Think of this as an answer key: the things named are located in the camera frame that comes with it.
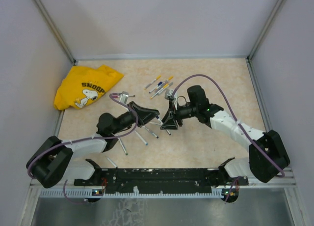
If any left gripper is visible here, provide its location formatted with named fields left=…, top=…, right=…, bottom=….
left=111, top=101, right=159, bottom=135

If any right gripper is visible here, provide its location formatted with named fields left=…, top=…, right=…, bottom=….
left=160, top=100, right=198, bottom=130

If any light green capped pen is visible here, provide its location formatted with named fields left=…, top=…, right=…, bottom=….
left=149, top=122, right=162, bottom=126

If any magenta capped pen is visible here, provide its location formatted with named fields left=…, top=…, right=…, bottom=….
left=112, top=93, right=135, bottom=98

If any black capped pen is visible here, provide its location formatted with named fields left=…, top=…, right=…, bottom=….
left=106, top=156, right=118, bottom=169

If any dark blue capped pen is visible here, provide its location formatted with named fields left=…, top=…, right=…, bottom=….
left=157, top=116, right=171, bottom=135

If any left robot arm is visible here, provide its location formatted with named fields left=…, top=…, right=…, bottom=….
left=26, top=102, right=159, bottom=188

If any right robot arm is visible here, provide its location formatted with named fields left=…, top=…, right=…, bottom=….
left=161, top=85, right=290, bottom=185

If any grey capped pen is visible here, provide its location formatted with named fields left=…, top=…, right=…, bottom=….
left=157, top=82, right=173, bottom=95

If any navy capped pen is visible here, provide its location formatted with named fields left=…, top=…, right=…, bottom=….
left=149, top=81, right=163, bottom=93

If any yellow Snoopy t-shirt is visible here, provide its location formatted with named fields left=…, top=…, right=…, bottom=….
left=53, top=64, right=124, bottom=111

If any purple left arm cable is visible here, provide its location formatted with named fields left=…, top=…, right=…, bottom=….
left=26, top=93, right=139, bottom=204

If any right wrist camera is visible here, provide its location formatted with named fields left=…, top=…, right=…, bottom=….
left=164, top=89, right=177, bottom=102

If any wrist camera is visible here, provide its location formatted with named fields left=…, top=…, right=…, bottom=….
left=164, top=89, right=177, bottom=102
left=118, top=91, right=129, bottom=104

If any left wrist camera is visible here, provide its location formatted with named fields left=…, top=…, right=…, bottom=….
left=118, top=91, right=129, bottom=104

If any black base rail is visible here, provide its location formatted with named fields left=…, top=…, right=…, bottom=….
left=74, top=168, right=235, bottom=194

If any aluminium frame rail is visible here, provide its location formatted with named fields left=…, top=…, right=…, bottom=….
left=31, top=168, right=297, bottom=187

